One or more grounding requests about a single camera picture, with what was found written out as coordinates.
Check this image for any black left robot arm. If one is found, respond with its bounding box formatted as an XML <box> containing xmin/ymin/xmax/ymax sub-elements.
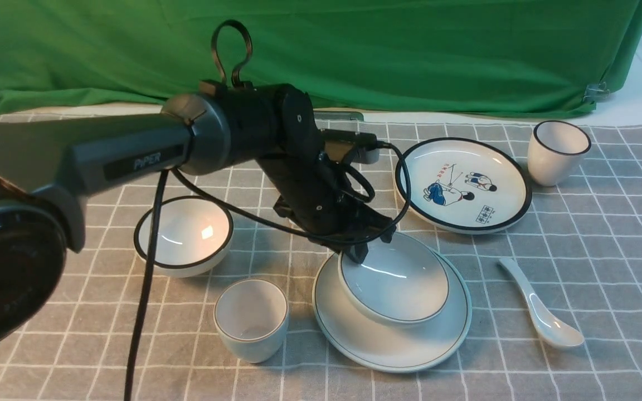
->
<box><xmin>0</xmin><ymin>81</ymin><xmax>397</xmax><ymax>341</ymax></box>

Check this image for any metal binder clip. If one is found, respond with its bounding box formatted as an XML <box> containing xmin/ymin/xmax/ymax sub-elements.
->
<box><xmin>582</xmin><ymin>82</ymin><xmax>611</xmax><ymax>102</ymax></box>

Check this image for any green backdrop cloth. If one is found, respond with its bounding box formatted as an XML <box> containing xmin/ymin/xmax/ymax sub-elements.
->
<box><xmin>0</xmin><ymin>1</ymin><xmax>642</xmax><ymax>119</ymax></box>

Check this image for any white black-rimmed cup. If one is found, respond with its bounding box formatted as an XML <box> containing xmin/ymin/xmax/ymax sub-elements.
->
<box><xmin>527</xmin><ymin>121</ymin><xmax>592</xmax><ymax>186</ymax></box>

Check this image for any white black-rimmed bowl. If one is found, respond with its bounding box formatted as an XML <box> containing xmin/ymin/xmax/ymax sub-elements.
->
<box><xmin>154</xmin><ymin>195</ymin><xmax>234</xmax><ymax>277</ymax></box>

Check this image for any pale blue shallow bowl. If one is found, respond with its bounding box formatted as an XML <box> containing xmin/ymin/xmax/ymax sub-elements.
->
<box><xmin>337</xmin><ymin>233</ymin><xmax>449</xmax><ymax>326</ymax></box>

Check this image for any illustrated black-rimmed plate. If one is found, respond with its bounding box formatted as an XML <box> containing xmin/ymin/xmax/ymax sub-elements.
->
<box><xmin>394</xmin><ymin>138</ymin><xmax>533</xmax><ymax>234</ymax></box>

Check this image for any pale blue ceramic spoon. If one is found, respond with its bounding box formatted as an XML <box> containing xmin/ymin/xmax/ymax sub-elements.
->
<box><xmin>499</xmin><ymin>257</ymin><xmax>585</xmax><ymax>349</ymax></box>

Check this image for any grey metal bar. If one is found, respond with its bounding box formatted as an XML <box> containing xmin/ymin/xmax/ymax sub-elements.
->
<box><xmin>314</xmin><ymin>111</ymin><xmax>364</xmax><ymax>122</ymax></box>

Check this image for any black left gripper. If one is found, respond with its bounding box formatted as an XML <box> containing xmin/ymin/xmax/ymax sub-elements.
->
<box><xmin>260</xmin><ymin>144</ymin><xmax>397</xmax><ymax>264</ymax></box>

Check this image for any grey checked tablecloth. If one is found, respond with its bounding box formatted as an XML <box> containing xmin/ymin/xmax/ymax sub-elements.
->
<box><xmin>0</xmin><ymin>125</ymin><xmax>642</xmax><ymax>400</ymax></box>

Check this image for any pale blue ceramic cup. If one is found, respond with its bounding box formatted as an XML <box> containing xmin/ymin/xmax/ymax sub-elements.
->
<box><xmin>213</xmin><ymin>278</ymin><xmax>290</xmax><ymax>364</ymax></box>

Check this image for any large pale blue plate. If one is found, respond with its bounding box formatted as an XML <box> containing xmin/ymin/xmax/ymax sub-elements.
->
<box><xmin>312</xmin><ymin>252</ymin><xmax>472</xmax><ymax>373</ymax></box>

